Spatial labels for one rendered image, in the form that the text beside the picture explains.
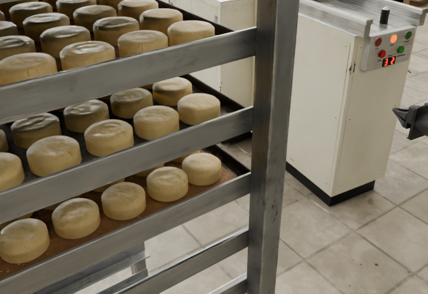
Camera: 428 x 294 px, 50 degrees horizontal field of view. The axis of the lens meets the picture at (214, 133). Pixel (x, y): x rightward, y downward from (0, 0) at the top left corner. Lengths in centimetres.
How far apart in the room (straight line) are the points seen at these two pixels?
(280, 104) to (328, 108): 150
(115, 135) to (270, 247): 26
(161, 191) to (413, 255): 166
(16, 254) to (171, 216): 16
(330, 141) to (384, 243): 49
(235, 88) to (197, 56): 199
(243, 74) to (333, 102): 63
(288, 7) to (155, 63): 14
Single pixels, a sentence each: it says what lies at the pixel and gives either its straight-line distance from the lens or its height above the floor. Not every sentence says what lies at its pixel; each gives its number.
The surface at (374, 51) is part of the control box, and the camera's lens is 186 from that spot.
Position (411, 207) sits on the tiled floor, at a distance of 236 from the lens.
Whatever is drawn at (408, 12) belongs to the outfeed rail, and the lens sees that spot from 203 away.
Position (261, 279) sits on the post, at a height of 91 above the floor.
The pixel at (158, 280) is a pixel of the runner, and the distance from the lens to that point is 57.
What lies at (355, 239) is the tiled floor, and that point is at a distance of 210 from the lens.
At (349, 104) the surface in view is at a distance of 193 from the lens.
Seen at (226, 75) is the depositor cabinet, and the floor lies 46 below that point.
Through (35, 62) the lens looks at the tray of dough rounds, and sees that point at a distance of 43.
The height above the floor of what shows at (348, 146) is 34.
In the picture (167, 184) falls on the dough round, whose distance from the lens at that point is 55.
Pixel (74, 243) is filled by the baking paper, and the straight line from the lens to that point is 52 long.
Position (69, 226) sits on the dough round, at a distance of 52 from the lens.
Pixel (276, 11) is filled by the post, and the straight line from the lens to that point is 45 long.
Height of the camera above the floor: 139
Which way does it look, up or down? 30 degrees down
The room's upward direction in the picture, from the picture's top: 1 degrees counter-clockwise
